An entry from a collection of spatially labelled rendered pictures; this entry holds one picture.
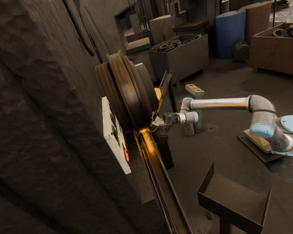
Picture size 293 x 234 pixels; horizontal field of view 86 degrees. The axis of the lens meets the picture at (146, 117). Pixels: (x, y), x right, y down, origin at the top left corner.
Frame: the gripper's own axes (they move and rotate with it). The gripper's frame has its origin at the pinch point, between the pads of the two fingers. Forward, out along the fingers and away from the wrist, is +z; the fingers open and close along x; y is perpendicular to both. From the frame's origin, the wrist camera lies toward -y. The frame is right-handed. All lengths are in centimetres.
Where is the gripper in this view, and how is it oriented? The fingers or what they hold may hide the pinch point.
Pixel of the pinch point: (153, 124)
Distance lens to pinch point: 120.6
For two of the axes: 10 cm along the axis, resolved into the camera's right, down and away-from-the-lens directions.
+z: -9.7, 1.0, -2.4
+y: 0.4, -8.6, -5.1
